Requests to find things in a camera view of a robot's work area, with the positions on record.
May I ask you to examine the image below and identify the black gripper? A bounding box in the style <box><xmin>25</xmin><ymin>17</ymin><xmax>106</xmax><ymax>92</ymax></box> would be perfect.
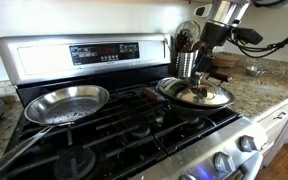
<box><xmin>190</xmin><ymin>20</ymin><xmax>234</xmax><ymax>86</ymax></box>

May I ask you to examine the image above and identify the pot with glass lid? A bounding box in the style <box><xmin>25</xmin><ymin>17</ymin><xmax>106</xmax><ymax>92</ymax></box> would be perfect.
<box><xmin>156</xmin><ymin>71</ymin><xmax>236</xmax><ymax>109</ymax></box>

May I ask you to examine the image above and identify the silver frying pan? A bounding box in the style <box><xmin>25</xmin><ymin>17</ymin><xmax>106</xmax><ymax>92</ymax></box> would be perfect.
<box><xmin>0</xmin><ymin>84</ymin><xmax>110</xmax><ymax>180</ymax></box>

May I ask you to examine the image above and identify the perforated steel utensil holder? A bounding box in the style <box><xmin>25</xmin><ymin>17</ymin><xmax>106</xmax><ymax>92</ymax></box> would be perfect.
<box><xmin>175</xmin><ymin>49</ymin><xmax>200</xmax><ymax>80</ymax></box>

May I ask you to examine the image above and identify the wooden spoon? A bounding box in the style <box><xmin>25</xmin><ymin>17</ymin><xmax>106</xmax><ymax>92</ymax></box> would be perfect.
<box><xmin>190</xmin><ymin>39</ymin><xmax>207</xmax><ymax>53</ymax></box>

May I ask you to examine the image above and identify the wooden coaster stack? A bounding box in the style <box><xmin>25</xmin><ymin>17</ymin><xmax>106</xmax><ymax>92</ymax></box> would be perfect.
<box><xmin>211</xmin><ymin>53</ymin><xmax>241</xmax><ymax>70</ymax></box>

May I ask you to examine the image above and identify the black slotted spatula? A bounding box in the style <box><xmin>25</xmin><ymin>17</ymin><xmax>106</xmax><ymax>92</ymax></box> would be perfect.
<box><xmin>175</xmin><ymin>29</ymin><xmax>194</xmax><ymax>53</ymax></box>

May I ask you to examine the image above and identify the stainless steel pot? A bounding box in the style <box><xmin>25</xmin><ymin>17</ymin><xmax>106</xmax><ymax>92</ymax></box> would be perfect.
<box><xmin>142</xmin><ymin>71</ymin><xmax>236</xmax><ymax>118</ymax></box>

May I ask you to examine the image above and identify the small metal bowl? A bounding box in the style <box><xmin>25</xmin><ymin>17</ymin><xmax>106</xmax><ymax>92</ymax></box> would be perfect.
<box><xmin>245</xmin><ymin>65</ymin><xmax>268</xmax><ymax>79</ymax></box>

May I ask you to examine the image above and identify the black cast iron grate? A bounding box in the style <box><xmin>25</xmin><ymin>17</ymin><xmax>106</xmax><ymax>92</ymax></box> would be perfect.
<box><xmin>63</xmin><ymin>89</ymin><xmax>168</xmax><ymax>180</ymax></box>
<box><xmin>2</xmin><ymin>113</ymin><xmax>85</xmax><ymax>180</ymax></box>
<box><xmin>140</xmin><ymin>83</ymin><xmax>242</xmax><ymax>155</ymax></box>

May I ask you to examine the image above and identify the silver stove knob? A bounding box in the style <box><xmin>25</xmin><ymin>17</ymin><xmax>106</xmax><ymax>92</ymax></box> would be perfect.
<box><xmin>178</xmin><ymin>173</ymin><xmax>197</xmax><ymax>180</ymax></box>
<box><xmin>212</xmin><ymin>151</ymin><xmax>237</xmax><ymax>174</ymax></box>
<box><xmin>238</xmin><ymin>134</ymin><xmax>259</xmax><ymax>153</ymax></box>

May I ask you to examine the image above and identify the white kitchen cabinet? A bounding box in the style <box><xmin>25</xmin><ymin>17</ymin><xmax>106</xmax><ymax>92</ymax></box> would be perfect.
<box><xmin>255</xmin><ymin>94</ymin><xmax>288</xmax><ymax>168</ymax></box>

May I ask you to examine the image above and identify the stainless steel gas stove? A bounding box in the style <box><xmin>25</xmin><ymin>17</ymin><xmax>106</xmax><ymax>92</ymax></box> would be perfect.
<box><xmin>0</xmin><ymin>33</ymin><xmax>269</xmax><ymax>180</ymax></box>

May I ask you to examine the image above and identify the black round burner cap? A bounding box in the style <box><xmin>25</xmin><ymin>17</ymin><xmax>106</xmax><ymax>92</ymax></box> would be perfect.
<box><xmin>53</xmin><ymin>146</ymin><xmax>97</xmax><ymax>180</ymax></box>

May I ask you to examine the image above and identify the wire skimmer utensil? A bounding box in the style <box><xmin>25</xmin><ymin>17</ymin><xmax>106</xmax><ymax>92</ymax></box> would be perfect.
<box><xmin>175</xmin><ymin>20</ymin><xmax>202</xmax><ymax>42</ymax></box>

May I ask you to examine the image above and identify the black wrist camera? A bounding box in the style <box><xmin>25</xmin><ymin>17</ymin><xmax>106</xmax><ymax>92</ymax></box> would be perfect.
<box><xmin>231</xmin><ymin>26</ymin><xmax>264</xmax><ymax>46</ymax></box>

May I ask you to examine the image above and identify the metal drawer handle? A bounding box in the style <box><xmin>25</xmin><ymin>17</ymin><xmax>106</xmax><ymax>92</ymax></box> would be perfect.
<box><xmin>272</xmin><ymin>111</ymin><xmax>288</xmax><ymax>121</ymax></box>

